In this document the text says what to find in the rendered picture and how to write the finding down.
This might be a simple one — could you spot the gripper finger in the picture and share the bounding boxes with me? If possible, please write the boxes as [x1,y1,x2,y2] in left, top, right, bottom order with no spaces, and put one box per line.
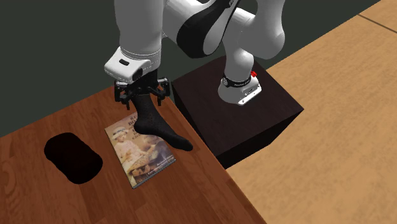
[113,80,135,111]
[154,77,171,107]

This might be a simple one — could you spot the brown wooden table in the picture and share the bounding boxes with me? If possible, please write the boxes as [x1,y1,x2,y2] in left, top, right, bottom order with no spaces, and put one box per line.
[0,85,268,224]

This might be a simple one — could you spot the black sock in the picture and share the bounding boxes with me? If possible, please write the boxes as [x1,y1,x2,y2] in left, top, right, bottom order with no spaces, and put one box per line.
[132,92,194,153]

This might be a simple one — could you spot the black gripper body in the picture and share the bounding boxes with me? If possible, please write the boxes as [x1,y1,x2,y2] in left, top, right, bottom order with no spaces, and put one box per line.
[130,69,160,95]

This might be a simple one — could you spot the black rounded object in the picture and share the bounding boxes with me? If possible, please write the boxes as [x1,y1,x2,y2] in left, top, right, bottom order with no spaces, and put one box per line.
[43,132,104,185]

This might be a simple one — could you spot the book with child picture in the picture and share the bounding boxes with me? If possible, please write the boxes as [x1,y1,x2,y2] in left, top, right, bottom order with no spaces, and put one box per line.
[104,113,177,190]

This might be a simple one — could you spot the dark robot stand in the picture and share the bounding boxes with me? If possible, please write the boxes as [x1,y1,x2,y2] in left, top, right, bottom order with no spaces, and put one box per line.
[171,55,305,170]

